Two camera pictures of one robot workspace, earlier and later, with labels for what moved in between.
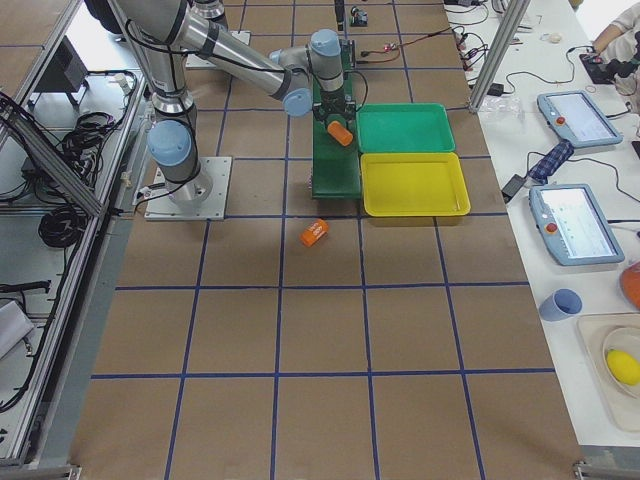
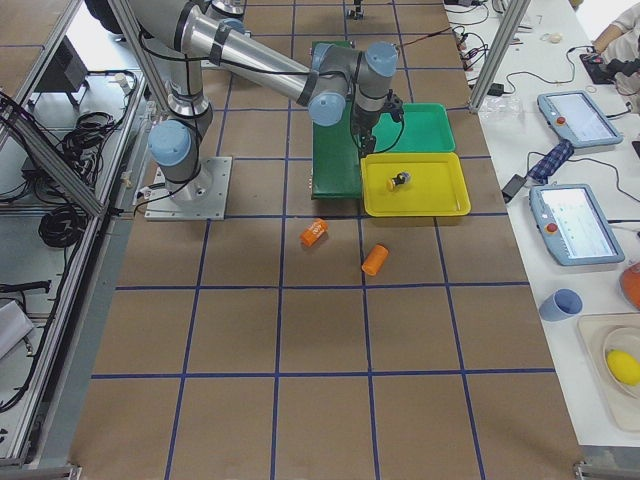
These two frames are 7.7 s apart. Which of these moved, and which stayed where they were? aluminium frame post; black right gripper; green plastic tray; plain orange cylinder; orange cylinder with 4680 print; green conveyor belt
Moved: black right gripper; plain orange cylinder
Stayed: orange cylinder with 4680 print; green conveyor belt; green plastic tray; aluminium frame post
